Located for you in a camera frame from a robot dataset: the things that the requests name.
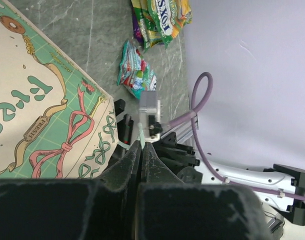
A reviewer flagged teal Fox's snack packet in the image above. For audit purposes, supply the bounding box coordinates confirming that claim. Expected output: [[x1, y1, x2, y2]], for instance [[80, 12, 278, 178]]
[[116, 40, 157, 100]]

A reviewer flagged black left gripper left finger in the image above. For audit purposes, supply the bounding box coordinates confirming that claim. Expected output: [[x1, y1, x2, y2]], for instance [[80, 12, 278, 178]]
[[0, 141, 142, 240]]

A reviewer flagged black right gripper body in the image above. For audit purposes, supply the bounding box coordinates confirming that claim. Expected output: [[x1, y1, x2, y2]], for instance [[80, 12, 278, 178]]
[[112, 99, 134, 160]]

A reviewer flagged green printed paper bag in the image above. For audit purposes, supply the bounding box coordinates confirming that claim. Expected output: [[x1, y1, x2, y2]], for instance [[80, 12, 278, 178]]
[[0, 0, 146, 181]]

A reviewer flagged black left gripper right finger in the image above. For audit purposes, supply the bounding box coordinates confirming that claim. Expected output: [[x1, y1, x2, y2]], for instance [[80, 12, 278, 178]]
[[136, 143, 272, 240]]

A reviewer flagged purple snack packet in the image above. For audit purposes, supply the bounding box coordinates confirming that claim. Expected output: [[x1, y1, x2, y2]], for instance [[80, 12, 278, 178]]
[[132, 12, 144, 44]]

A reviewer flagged yellow green snack packet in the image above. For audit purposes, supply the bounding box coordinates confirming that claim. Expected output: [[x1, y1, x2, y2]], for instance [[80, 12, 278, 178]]
[[131, 0, 164, 51]]

